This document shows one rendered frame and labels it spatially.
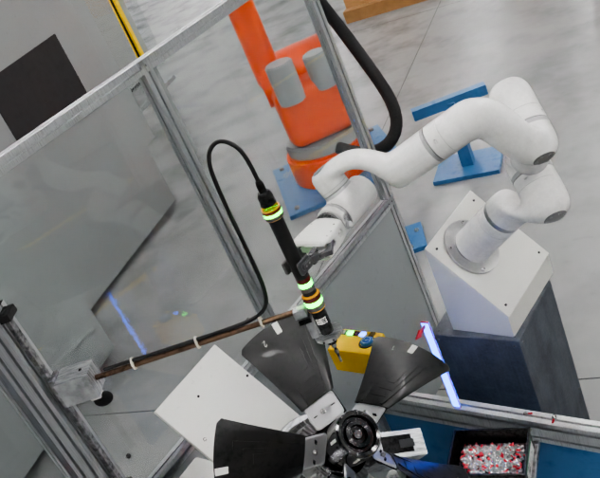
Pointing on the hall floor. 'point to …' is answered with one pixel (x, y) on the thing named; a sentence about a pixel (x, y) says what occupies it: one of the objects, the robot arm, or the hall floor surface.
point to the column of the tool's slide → (41, 396)
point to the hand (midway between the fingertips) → (297, 265)
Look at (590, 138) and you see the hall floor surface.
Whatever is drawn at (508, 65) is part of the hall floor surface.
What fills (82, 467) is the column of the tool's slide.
